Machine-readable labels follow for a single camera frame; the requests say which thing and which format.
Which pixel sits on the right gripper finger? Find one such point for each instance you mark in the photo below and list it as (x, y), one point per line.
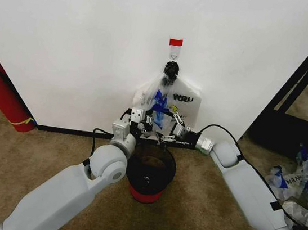
(169, 138)
(179, 120)

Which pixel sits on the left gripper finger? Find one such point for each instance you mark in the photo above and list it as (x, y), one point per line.
(149, 120)
(147, 133)

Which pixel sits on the clear garbage bag blue print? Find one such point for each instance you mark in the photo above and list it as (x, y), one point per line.
(159, 104)

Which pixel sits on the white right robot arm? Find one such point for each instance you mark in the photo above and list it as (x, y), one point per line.
(249, 190)

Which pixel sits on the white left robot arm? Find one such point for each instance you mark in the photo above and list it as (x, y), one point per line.
(76, 184)

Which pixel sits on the white plastic bag black lettering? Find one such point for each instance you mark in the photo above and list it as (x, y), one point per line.
(189, 108)

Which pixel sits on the red and black trash bin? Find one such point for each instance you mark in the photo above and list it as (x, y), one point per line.
(150, 174)

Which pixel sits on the red tape strip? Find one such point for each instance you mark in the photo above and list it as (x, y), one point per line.
(176, 42)

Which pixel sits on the red fire extinguisher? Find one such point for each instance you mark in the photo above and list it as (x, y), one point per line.
(5, 98)

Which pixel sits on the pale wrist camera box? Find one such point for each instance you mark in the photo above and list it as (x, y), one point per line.
(137, 114)
(179, 131)

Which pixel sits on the clear adhesive wall hook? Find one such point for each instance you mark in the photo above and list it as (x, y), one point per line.
(174, 52)

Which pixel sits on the black metal shelf frame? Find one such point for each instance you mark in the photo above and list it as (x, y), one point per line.
(294, 82)

